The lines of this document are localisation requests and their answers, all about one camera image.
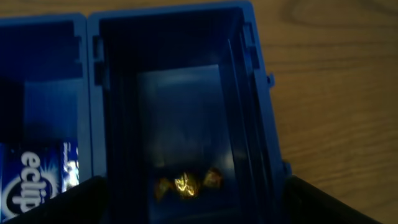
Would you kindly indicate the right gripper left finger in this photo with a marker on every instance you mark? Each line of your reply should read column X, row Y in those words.
column 71, row 208

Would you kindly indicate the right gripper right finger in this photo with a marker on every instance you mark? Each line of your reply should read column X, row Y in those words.
column 311, row 208

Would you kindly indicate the blue tray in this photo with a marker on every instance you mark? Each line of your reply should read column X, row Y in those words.
column 93, row 93

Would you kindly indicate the gold wrapped candy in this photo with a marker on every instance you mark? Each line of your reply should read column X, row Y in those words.
column 186, row 186

